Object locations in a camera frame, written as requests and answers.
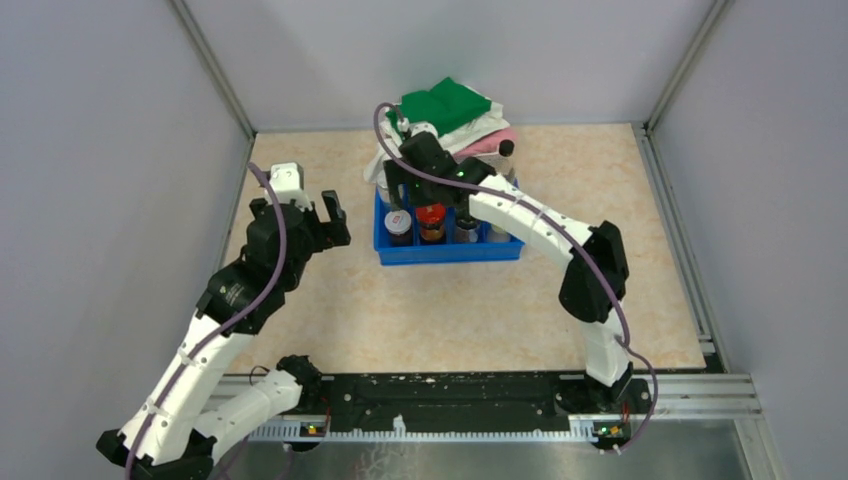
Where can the green folded cloth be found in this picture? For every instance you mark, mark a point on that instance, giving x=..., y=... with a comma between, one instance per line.
x=447, y=106

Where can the white folded cloth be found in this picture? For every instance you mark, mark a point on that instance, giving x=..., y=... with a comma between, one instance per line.
x=454, y=142

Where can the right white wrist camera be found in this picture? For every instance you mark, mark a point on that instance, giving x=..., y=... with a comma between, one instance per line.
x=407, y=129

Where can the tall dark sauce bottle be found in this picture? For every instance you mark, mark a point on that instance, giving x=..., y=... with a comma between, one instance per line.
x=503, y=162

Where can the small black cap bottle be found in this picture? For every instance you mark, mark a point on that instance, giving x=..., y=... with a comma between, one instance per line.
x=466, y=230

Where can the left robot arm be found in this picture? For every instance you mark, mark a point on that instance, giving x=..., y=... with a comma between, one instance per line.
x=174, y=435

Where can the yellow-lidded beige jar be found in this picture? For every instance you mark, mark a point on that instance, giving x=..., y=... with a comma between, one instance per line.
x=497, y=234

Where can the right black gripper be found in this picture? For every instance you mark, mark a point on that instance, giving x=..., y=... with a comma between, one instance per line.
x=396, y=178

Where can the pink folded cloth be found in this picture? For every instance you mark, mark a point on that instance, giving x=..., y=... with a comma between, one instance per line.
x=489, y=144

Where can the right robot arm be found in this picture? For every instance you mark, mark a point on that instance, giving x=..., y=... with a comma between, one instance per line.
x=591, y=258

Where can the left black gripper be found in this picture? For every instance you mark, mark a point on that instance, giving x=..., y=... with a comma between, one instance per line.
x=328, y=234

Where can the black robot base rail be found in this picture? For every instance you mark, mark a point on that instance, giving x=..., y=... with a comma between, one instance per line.
x=501, y=407

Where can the blue plastic divided tray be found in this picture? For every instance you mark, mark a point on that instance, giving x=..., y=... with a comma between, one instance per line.
x=448, y=252

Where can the red-lidded jar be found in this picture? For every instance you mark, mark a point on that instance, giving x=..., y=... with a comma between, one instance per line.
x=431, y=223

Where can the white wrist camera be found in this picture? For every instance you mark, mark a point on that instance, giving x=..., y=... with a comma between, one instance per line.
x=287, y=182
x=407, y=129

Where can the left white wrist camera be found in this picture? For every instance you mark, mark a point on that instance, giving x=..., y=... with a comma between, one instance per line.
x=287, y=182

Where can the white-lidded brown spice jar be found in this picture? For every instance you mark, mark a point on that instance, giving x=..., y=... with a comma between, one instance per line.
x=398, y=225

